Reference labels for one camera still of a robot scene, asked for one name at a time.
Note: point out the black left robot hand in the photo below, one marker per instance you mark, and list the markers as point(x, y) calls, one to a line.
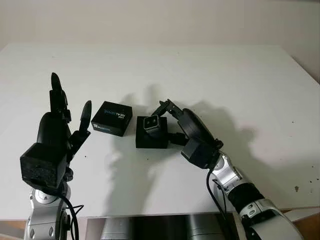
point(55, 127)

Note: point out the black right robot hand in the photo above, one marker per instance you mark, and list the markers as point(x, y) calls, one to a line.
point(193, 125)

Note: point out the small silver camera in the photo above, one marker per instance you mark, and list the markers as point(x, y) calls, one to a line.
point(152, 123)

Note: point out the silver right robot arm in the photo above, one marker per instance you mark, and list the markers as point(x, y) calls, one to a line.
point(250, 197)

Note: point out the black box base with foam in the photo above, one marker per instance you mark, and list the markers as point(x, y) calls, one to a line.
point(152, 143)

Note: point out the black printed RealSense box lid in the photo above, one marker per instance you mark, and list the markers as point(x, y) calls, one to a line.
point(112, 117)

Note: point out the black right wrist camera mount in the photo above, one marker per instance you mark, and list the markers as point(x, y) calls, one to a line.
point(200, 152)

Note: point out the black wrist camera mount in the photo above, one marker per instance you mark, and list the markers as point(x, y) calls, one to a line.
point(200, 152)
point(42, 165)

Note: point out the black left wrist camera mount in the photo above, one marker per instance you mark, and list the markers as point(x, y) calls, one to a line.
point(42, 165)

